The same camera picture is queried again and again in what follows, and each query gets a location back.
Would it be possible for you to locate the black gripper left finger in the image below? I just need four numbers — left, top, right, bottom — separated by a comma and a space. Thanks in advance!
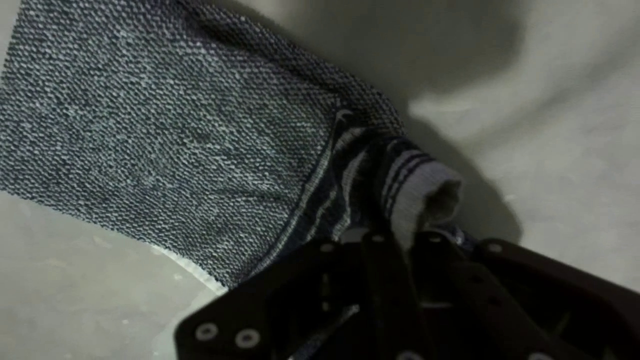
171, 230, 423, 360

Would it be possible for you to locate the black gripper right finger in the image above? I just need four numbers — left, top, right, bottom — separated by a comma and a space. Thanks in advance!
414, 227, 640, 360

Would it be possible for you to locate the grey knitted sock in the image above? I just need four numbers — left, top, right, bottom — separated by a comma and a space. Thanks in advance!
0, 0, 480, 292

